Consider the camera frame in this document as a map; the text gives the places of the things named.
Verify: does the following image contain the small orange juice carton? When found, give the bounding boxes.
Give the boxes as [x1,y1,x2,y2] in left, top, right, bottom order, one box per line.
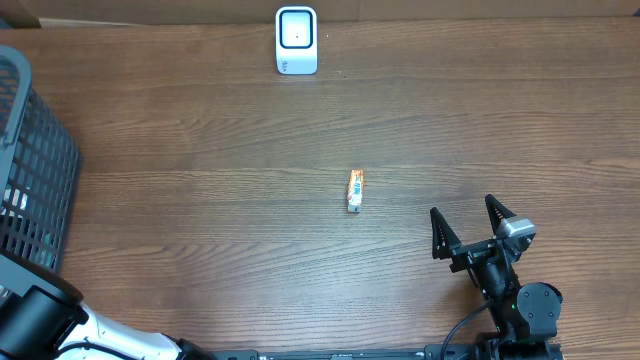
[347,169,364,213]

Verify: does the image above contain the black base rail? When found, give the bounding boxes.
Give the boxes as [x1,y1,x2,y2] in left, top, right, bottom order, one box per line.
[209,342,565,360]

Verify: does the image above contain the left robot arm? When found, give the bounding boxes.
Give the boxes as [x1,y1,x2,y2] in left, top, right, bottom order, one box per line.
[1,249,264,360]

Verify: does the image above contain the dark plastic mesh basket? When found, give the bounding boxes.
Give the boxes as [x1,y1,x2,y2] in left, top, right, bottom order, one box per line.
[1,46,82,273]

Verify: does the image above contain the white barcode scanner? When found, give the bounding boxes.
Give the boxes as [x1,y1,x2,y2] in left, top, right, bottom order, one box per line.
[275,5,318,75]

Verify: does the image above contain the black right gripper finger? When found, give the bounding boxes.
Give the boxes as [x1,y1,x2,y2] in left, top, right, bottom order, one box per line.
[430,207,462,260]
[485,194,516,235]

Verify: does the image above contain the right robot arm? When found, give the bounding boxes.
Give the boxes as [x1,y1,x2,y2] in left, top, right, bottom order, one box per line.
[430,194,563,359]

